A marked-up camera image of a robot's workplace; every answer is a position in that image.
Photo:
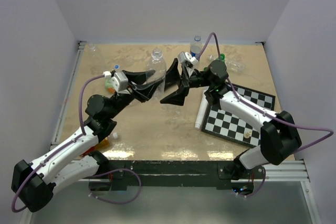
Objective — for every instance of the cream chess piece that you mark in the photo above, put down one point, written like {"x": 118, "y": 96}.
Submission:
{"x": 248, "y": 134}

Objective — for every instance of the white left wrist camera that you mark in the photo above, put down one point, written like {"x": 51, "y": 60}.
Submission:
{"x": 118, "y": 81}

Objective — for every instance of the clear bottle lying right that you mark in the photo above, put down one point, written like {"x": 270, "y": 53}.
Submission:
{"x": 231, "y": 65}

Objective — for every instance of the black white chessboard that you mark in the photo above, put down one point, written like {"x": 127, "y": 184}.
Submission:
{"x": 225, "y": 125}

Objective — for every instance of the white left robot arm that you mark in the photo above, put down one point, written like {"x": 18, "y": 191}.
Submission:
{"x": 36, "y": 182}

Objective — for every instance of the gold label drink bottle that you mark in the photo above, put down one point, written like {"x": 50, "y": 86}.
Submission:
{"x": 106, "y": 142}

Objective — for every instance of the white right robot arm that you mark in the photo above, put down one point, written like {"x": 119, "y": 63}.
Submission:
{"x": 278, "y": 136}

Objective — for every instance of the aluminium frame rail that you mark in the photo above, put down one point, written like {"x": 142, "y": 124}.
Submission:
{"x": 295, "y": 171}

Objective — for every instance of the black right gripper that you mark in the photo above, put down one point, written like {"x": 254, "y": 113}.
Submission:
{"x": 178, "y": 97}

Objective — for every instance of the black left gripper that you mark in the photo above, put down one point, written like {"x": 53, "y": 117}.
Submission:
{"x": 142, "y": 91}

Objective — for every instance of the green tea label bottle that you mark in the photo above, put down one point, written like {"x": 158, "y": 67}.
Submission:
{"x": 108, "y": 86}

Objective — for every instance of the green plastic bottle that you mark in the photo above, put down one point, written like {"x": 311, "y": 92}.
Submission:
{"x": 222, "y": 57}

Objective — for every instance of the clear bottle back left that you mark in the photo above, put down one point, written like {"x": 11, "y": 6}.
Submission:
{"x": 96, "y": 57}

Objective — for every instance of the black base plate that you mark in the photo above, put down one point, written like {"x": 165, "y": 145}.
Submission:
{"x": 215, "y": 174}

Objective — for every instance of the clear plastic bottle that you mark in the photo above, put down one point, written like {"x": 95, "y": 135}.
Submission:
{"x": 156, "y": 69}

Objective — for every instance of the blue label water bottle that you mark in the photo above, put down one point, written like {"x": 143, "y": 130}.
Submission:
{"x": 196, "y": 46}

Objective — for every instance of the white microphone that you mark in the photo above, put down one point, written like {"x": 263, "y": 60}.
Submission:
{"x": 201, "y": 112}

